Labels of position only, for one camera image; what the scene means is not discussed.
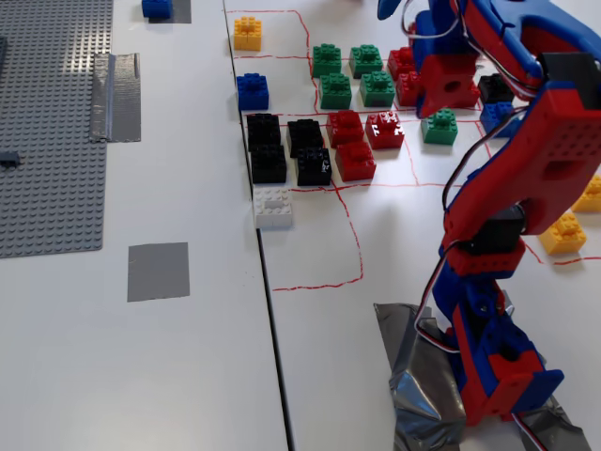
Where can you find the red and blue gripper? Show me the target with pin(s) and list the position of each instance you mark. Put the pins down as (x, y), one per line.
(445, 81)

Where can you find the red toy brick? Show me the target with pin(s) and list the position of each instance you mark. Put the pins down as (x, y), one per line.
(355, 164)
(407, 89)
(400, 63)
(385, 138)
(346, 131)

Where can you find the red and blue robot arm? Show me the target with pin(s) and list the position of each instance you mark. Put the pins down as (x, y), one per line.
(563, 155)

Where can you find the grey square tape marker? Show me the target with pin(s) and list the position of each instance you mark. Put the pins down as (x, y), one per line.
(158, 272)
(182, 11)

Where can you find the green toy brick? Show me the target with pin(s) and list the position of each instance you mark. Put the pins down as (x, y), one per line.
(440, 131)
(377, 91)
(366, 61)
(335, 94)
(327, 63)

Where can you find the black toy brick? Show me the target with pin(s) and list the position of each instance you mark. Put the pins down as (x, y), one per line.
(263, 131)
(493, 89)
(313, 169)
(268, 166)
(304, 136)

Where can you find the blue toy brick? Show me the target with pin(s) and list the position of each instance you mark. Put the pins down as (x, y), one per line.
(157, 8)
(495, 117)
(252, 96)

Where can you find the white toy brick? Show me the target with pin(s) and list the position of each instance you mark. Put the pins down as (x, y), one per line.
(273, 211)

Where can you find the yellow toy brick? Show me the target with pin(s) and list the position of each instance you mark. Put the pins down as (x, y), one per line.
(561, 237)
(247, 37)
(589, 199)

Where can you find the grey studded baseplate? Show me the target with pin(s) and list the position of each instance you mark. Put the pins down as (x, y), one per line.
(47, 141)

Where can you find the small dark grey piece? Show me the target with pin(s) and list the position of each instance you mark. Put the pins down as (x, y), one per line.
(8, 161)

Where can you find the crumpled silver duct tape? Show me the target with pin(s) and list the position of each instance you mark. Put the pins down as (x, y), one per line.
(413, 399)

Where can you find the grey duct tape strip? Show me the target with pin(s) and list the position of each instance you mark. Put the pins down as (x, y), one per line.
(117, 103)

